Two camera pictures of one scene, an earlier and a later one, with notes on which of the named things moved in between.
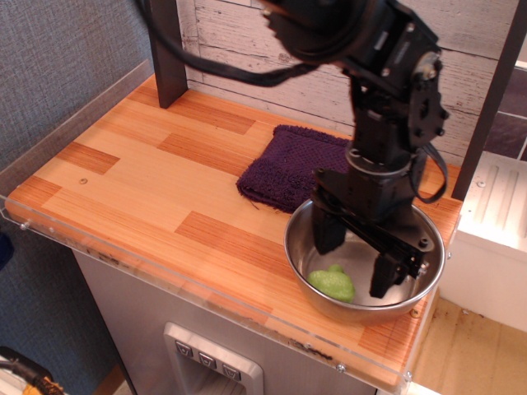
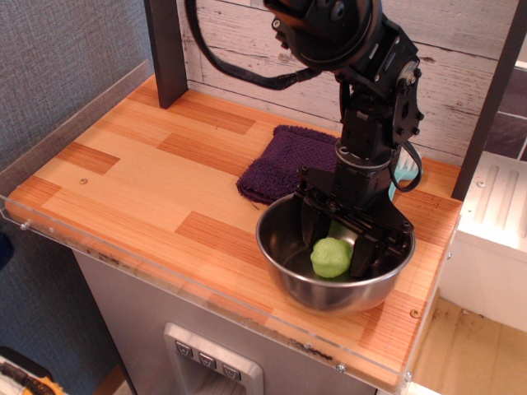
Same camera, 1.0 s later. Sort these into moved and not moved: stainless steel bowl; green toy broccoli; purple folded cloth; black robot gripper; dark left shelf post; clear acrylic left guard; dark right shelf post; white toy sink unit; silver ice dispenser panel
Moved: stainless steel bowl; black robot gripper; green toy broccoli
Not moved: dark left shelf post; white toy sink unit; clear acrylic left guard; dark right shelf post; silver ice dispenser panel; purple folded cloth
